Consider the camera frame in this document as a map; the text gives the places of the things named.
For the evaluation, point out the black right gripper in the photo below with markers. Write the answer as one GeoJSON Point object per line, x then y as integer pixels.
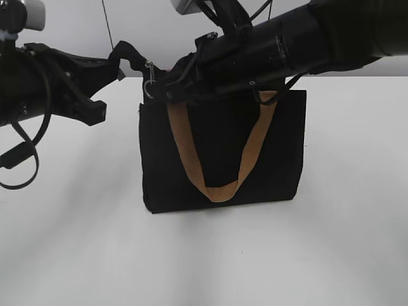
{"type": "Point", "coordinates": [246, 58]}

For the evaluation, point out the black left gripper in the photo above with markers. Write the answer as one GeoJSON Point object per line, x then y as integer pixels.
{"type": "Point", "coordinates": [75, 79]}

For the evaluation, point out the black tote bag tan handles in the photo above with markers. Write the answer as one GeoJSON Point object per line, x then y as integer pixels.
{"type": "Point", "coordinates": [233, 152]}

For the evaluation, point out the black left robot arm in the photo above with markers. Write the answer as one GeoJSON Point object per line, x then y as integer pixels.
{"type": "Point", "coordinates": [36, 76]}

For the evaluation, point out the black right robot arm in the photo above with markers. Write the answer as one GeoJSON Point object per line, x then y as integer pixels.
{"type": "Point", "coordinates": [315, 38]}

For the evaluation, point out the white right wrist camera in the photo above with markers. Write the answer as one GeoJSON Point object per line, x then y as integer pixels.
{"type": "Point", "coordinates": [185, 7]}

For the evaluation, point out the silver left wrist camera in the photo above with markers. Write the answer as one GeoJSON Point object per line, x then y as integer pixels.
{"type": "Point", "coordinates": [19, 15]}

